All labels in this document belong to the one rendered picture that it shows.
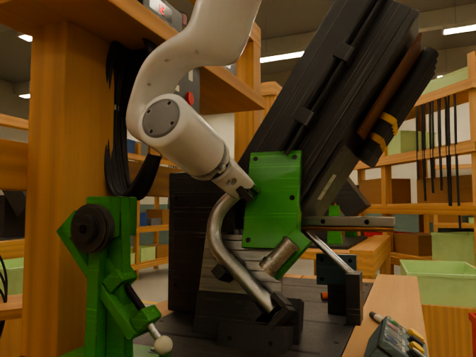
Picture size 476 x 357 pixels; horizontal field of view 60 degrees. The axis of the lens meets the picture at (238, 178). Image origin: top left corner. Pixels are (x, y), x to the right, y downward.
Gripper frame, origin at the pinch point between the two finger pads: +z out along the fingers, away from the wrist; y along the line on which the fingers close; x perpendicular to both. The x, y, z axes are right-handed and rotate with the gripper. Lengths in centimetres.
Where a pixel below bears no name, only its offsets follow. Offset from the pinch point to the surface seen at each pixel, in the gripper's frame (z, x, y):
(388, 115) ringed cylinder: 18.3, -36.3, -3.9
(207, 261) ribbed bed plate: 4.9, 16.4, -4.9
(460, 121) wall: 825, -390, 188
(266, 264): -0.9, 6.1, -16.3
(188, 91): -1.4, -6.0, 27.5
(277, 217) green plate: 2.8, -1.1, -9.5
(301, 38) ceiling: 592, -248, 463
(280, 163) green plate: 2.7, -9.3, -1.0
